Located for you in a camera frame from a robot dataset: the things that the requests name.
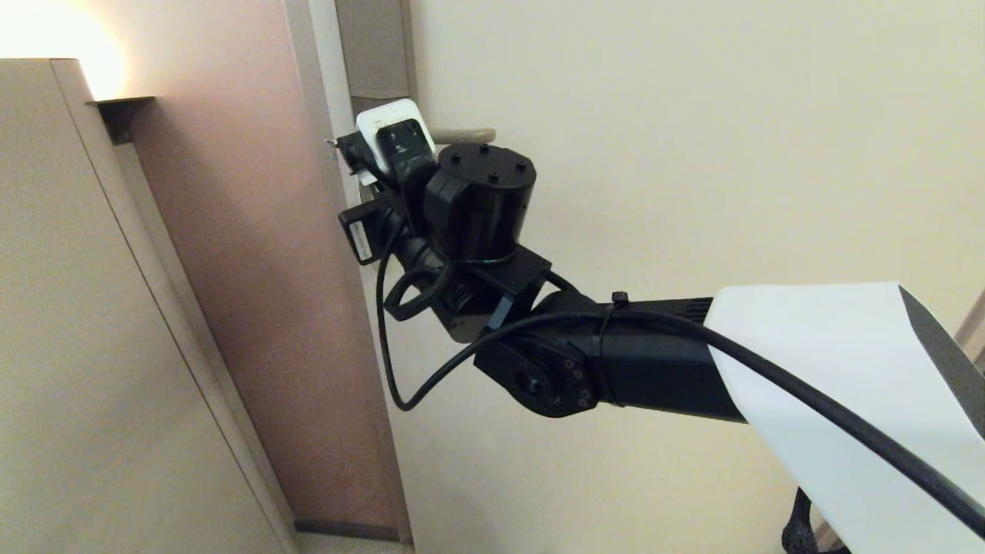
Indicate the white door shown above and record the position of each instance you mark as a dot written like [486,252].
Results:
[692,115]

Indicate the brown metal lock plate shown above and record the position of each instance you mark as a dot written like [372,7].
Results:
[377,46]

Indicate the dark wall lamp bracket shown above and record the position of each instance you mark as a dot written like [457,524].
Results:
[121,114]

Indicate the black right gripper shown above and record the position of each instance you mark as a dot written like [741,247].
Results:
[362,235]

